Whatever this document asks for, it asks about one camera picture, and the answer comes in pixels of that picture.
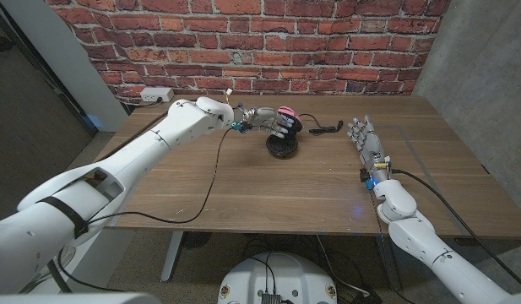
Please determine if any pink mini sandwich press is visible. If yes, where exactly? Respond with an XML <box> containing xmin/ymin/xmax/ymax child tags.
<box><xmin>265</xmin><ymin>106</ymin><xmax>304</xmax><ymax>160</ymax></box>

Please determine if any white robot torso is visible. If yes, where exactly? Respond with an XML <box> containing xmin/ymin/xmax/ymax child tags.
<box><xmin>217</xmin><ymin>252</ymin><xmax>339</xmax><ymax>304</ymax></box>

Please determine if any black press power cable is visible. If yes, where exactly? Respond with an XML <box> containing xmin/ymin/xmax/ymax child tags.
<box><xmin>300</xmin><ymin>112</ymin><xmax>345</xmax><ymax>137</ymax></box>

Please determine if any grey metal table leg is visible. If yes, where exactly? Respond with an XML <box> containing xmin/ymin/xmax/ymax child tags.
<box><xmin>376</xmin><ymin>236</ymin><xmax>403</xmax><ymax>291</ymax></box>
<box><xmin>160</xmin><ymin>231</ymin><xmax>185</xmax><ymax>283</ymax></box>

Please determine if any red brick print backdrop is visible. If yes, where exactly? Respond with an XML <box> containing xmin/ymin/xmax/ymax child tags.
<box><xmin>44</xmin><ymin>0</ymin><xmax>451</xmax><ymax>105</ymax></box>

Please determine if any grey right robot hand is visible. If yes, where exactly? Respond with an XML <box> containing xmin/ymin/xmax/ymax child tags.
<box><xmin>346</xmin><ymin>114</ymin><xmax>392</xmax><ymax>185</ymax></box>

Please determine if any black floor adapter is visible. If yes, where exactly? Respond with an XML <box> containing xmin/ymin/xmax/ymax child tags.
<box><xmin>352</xmin><ymin>290</ymin><xmax>383</xmax><ymax>304</ymax></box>

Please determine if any white power strip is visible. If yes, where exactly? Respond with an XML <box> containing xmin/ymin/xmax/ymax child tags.
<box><xmin>139</xmin><ymin>86</ymin><xmax>176</xmax><ymax>103</ymax></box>

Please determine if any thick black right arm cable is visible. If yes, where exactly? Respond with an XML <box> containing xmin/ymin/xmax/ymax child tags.
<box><xmin>390</xmin><ymin>167</ymin><xmax>521</xmax><ymax>290</ymax></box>

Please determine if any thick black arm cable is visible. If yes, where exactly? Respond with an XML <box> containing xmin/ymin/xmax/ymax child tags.
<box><xmin>390</xmin><ymin>167</ymin><xmax>521</xmax><ymax>290</ymax></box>
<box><xmin>46</xmin><ymin>248</ymin><xmax>122</xmax><ymax>293</ymax></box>

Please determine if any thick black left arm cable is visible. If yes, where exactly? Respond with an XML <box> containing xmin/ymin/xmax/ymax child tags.
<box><xmin>46</xmin><ymin>248</ymin><xmax>122</xmax><ymax>293</ymax></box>

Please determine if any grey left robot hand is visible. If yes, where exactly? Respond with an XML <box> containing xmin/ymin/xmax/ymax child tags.
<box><xmin>232</xmin><ymin>106</ymin><xmax>296</xmax><ymax>139</ymax></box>

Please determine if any black power strip cable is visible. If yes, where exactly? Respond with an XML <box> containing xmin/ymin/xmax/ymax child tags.
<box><xmin>121</xmin><ymin>96</ymin><xmax>164</xmax><ymax>115</ymax></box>

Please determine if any black round floor object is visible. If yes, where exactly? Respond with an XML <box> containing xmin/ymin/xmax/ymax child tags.
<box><xmin>182</xmin><ymin>231</ymin><xmax>214</xmax><ymax>250</ymax></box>

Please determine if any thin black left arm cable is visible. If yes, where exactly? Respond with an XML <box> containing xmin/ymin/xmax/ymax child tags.
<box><xmin>84</xmin><ymin>126</ymin><xmax>236</xmax><ymax>225</ymax></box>

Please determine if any thin braided right arm cable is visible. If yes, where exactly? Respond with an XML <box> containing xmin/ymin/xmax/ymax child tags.
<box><xmin>368</xmin><ymin>187</ymin><xmax>399</xmax><ymax>293</ymax></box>

